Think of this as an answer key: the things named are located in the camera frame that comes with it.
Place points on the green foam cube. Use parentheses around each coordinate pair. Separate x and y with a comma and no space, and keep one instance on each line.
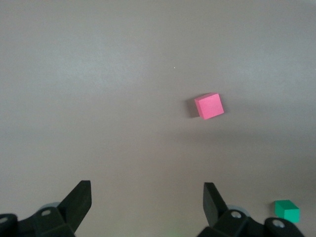
(287,211)

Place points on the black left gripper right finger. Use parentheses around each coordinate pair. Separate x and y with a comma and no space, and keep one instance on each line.
(213,207)

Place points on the red foam cube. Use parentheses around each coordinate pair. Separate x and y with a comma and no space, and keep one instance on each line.
(209,106)

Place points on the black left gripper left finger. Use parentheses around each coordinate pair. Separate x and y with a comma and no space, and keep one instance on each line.
(76,202)

